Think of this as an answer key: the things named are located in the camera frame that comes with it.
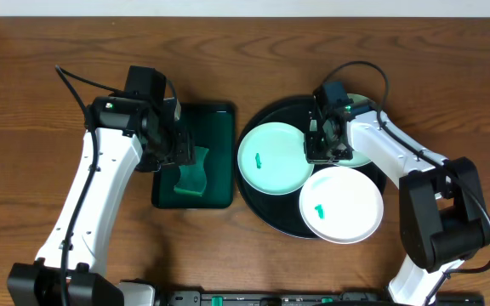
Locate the green scrubbing sponge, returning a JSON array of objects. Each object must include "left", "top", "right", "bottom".
[{"left": 174, "top": 146, "right": 209, "bottom": 196}]

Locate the white plate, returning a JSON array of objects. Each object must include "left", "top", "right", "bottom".
[
  {"left": 237, "top": 122, "right": 314, "bottom": 196},
  {"left": 299, "top": 167, "right": 384, "bottom": 245},
  {"left": 336, "top": 93, "right": 376, "bottom": 168}
]

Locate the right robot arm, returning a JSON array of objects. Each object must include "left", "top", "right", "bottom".
[{"left": 305, "top": 99, "right": 490, "bottom": 305}]

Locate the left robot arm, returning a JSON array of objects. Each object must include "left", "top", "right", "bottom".
[{"left": 7, "top": 95, "right": 195, "bottom": 305}]

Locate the black rectangular tray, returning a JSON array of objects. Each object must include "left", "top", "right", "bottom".
[{"left": 151, "top": 104, "right": 236, "bottom": 209}]

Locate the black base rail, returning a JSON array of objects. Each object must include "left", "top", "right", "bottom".
[{"left": 155, "top": 290, "right": 487, "bottom": 306}]

